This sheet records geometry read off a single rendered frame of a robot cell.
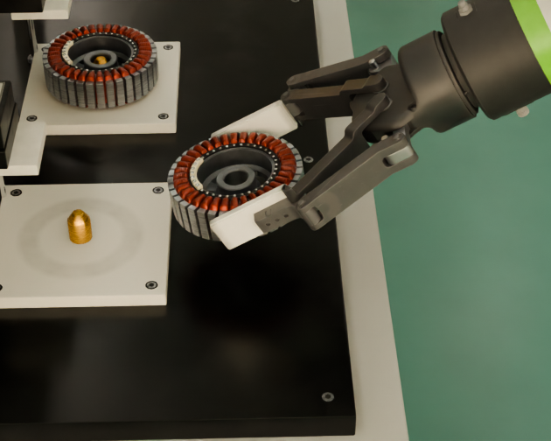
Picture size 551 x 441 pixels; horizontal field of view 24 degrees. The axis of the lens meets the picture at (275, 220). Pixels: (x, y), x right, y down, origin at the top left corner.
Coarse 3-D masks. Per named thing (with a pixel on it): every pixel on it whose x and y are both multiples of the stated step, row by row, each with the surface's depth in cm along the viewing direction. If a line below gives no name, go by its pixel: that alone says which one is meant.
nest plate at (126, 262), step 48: (48, 192) 113; (96, 192) 113; (144, 192) 113; (0, 240) 108; (48, 240) 108; (96, 240) 108; (144, 240) 108; (0, 288) 103; (48, 288) 103; (96, 288) 103; (144, 288) 103
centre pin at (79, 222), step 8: (72, 216) 106; (80, 216) 106; (88, 216) 107; (72, 224) 106; (80, 224) 106; (88, 224) 107; (72, 232) 107; (80, 232) 107; (88, 232) 107; (72, 240) 108; (80, 240) 107; (88, 240) 108
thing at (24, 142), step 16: (0, 80) 102; (0, 96) 100; (0, 112) 98; (16, 112) 103; (0, 128) 97; (16, 128) 103; (32, 128) 104; (0, 144) 98; (16, 144) 102; (32, 144) 102; (0, 160) 99; (16, 160) 100; (32, 160) 100
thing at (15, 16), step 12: (0, 0) 117; (12, 0) 117; (24, 0) 117; (36, 0) 117; (48, 0) 120; (60, 0) 120; (0, 12) 118; (12, 12) 118; (24, 12) 118; (36, 12) 119; (48, 12) 119; (60, 12) 119
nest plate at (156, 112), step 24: (168, 48) 132; (168, 72) 128; (24, 96) 125; (48, 96) 125; (144, 96) 125; (168, 96) 125; (24, 120) 122; (48, 120) 122; (72, 120) 122; (96, 120) 122; (120, 120) 122; (144, 120) 122; (168, 120) 122
